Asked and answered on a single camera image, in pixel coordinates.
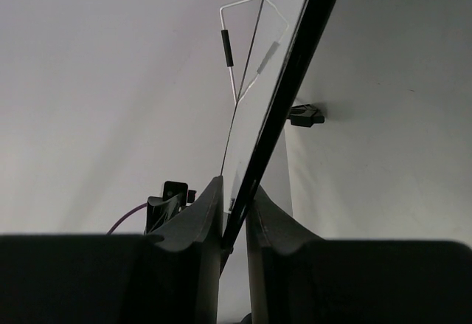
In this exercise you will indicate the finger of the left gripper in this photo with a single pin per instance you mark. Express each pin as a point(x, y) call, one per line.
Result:
point(160, 211)

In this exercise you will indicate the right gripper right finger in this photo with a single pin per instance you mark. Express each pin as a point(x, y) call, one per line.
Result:
point(297, 277)

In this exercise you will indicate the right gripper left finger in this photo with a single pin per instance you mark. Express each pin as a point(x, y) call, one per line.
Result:
point(168, 276)

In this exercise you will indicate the white board with black frame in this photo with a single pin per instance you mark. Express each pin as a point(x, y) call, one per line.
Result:
point(285, 37)

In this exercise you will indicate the wire whiteboard stand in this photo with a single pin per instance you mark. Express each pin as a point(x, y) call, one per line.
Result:
point(304, 115)

